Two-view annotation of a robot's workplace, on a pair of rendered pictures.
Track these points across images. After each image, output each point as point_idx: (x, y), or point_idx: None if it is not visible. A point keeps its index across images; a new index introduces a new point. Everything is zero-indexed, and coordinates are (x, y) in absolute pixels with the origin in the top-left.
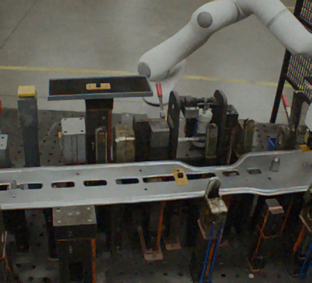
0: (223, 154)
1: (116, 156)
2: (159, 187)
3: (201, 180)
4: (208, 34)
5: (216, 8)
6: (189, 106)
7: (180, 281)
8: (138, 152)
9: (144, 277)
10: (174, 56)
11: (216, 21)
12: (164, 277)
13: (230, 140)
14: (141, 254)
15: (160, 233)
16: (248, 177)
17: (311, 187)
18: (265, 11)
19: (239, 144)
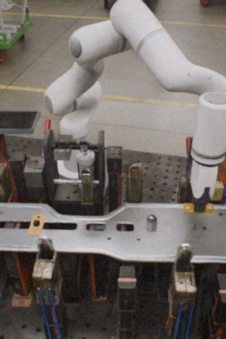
0: (113, 199)
1: None
2: (8, 234)
3: (57, 231)
4: (84, 65)
5: (87, 33)
6: (60, 148)
7: (35, 337)
8: (20, 190)
9: (0, 325)
10: (71, 89)
11: (86, 50)
12: (20, 330)
13: (119, 185)
14: (11, 297)
15: (23, 280)
16: (113, 234)
17: (175, 262)
18: (132, 34)
19: (125, 191)
